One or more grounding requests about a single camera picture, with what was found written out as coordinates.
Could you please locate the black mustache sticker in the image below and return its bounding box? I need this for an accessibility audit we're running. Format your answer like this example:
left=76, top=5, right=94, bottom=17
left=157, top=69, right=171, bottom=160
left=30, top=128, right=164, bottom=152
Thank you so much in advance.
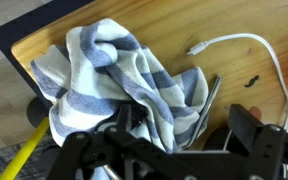
left=243, top=75, right=261, bottom=89

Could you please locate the yellow bar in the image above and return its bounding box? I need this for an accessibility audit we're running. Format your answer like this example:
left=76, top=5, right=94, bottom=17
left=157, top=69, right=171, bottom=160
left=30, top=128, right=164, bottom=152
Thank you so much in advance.
left=0, top=116, right=51, bottom=180

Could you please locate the blue white striped towel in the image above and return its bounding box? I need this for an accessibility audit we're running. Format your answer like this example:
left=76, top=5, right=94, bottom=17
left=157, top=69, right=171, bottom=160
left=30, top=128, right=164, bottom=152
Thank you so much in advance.
left=30, top=18, right=210, bottom=154

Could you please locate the dark blue rug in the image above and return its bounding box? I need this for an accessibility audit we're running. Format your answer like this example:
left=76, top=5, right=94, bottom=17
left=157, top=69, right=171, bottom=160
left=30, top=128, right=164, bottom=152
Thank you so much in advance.
left=0, top=0, right=95, bottom=109

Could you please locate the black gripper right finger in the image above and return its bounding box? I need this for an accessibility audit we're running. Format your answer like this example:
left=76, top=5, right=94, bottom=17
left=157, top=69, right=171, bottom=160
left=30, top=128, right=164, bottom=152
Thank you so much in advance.
left=228, top=103, right=288, bottom=180

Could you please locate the black round disc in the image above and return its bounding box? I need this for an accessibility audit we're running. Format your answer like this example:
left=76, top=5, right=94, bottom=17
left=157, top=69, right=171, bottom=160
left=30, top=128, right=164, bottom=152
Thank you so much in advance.
left=26, top=97, right=52, bottom=128

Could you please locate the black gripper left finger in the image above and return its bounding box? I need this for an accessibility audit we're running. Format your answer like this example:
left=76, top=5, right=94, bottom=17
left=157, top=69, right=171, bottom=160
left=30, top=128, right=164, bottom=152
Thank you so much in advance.
left=47, top=103, right=172, bottom=180

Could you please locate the wooden table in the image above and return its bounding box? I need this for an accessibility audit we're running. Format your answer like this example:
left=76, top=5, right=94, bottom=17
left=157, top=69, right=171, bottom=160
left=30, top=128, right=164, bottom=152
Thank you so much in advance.
left=10, top=0, right=288, bottom=151

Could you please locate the white USB cable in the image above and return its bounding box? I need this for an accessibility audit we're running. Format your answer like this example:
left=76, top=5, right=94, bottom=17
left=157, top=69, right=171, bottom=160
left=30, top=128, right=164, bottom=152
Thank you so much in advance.
left=186, top=32, right=288, bottom=151

